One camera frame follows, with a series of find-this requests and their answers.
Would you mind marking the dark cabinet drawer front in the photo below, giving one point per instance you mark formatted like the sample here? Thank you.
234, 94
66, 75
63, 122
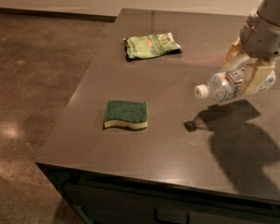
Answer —
107, 199

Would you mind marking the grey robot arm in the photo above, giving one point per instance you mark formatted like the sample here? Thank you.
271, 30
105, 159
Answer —
269, 10

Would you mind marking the green yellow sponge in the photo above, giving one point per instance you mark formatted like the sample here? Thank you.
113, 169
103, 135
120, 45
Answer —
126, 114

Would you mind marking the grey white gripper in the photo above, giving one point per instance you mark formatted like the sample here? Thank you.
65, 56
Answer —
264, 41

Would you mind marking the clear plastic water bottle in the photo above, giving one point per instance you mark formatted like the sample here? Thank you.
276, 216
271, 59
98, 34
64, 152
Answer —
222, 86

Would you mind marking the green snack bag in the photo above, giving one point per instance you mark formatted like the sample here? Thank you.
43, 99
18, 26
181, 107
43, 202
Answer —
150, 46

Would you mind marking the black drawer handle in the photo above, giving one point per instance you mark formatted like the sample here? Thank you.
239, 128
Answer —
171, 217

